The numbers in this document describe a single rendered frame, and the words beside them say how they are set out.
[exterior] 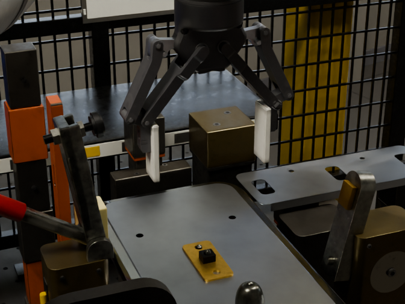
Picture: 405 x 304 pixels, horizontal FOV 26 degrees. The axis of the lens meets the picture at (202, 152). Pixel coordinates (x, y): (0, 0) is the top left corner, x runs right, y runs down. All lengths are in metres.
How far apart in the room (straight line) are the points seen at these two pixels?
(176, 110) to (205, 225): 0.32
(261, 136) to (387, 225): 0.19
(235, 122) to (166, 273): 0.33
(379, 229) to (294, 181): 0.23
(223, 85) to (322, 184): 0.34
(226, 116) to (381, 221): 0.34
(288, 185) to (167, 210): 0.19
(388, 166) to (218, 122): 0.26
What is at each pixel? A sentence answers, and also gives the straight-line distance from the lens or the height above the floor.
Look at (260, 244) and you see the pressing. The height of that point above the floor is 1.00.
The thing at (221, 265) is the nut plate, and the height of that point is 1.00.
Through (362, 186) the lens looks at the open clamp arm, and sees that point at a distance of 1.04.
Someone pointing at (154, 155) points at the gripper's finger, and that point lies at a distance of 0.98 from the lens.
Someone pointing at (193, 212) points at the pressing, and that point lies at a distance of 1.19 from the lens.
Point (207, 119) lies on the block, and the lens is 1.33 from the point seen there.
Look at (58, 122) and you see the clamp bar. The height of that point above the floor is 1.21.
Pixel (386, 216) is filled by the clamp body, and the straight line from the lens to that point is 1.12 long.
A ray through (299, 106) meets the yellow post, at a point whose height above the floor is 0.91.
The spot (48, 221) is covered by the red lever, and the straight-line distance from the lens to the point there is 0.99.
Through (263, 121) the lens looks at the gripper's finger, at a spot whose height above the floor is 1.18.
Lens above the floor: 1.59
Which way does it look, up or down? 26 degrees down
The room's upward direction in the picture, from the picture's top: straight up
